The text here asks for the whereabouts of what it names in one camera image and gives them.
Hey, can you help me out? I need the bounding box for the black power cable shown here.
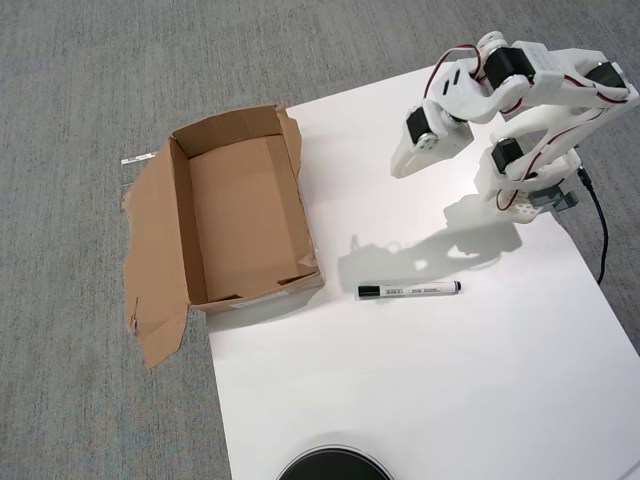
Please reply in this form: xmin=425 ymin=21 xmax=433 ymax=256
xmin=577 ymin=167 xmax=610 ymax=286

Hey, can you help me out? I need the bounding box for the grey table clamp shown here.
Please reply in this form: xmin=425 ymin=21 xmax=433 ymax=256
xmin=530 ymin=185 xmax=580 ymax=215

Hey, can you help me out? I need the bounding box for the black and white marker pen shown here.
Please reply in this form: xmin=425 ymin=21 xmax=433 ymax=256
xmin=356 ymin=279 xmax=462 ymax=301

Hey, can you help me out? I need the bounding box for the black round disc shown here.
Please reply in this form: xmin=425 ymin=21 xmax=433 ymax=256
xmin=276 ymin=444 xmax=394 ymax=480

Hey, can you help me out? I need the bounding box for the open brown cardboard box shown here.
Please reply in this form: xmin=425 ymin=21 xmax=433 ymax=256
xmin=119 ymin=103 xmax=327 ymax=370

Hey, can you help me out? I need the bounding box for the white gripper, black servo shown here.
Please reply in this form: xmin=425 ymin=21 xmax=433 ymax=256
xmin=390 ymin=102 xmax=474 ymax=177

